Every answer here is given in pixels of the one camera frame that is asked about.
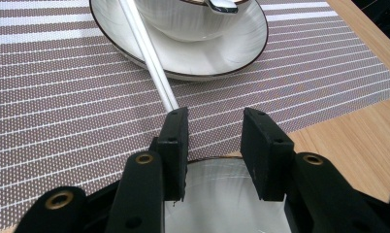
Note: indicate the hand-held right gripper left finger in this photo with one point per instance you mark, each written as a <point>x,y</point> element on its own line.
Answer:
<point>173,155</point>

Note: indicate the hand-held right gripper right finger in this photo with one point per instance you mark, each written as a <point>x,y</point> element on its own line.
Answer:
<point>267,155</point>

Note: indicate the white plate dark rim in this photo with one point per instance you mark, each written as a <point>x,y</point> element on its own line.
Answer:
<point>222,200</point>
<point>209,55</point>

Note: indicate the white chopstick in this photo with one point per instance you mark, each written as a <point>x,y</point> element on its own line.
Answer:
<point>151,51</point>
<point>144,53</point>

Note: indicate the white bowl brown rim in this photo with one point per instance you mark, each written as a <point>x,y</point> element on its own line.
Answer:
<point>183,19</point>

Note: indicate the white ceramic spoon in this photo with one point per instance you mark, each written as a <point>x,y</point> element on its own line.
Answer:
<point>222,6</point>

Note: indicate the grey striped placemat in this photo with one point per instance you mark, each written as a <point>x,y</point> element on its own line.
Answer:
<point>54,113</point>

